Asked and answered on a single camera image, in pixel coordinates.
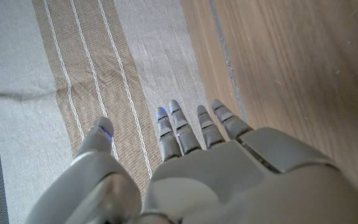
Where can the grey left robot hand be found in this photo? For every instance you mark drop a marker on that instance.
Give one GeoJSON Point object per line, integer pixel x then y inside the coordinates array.
{"type": "Point", "coordinates": [228, 180]}

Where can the grey tape outline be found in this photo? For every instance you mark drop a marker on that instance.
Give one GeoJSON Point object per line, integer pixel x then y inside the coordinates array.
{"type": "Point", "coordinates": [228, 62]}

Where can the beige striped backdrop curtain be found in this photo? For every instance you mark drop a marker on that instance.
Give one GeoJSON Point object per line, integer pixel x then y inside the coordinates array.
{"type": "Point", "coordinates": [104, 62]}

